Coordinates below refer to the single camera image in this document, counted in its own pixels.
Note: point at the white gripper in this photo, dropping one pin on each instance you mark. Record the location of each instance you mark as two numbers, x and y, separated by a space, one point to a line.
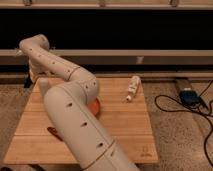
36 69

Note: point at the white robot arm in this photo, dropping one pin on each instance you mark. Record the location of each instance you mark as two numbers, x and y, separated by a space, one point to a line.
67 107

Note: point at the orange ceramic bowl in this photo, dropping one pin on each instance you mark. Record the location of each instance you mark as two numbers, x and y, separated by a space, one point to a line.
95 107

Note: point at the white tube bottle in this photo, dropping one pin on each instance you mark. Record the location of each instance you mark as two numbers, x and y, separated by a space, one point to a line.
133 87

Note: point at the wooden table board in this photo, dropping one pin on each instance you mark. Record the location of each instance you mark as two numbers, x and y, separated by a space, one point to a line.
128 123

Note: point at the blue power adapter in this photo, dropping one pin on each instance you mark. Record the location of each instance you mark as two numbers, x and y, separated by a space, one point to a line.
189 97

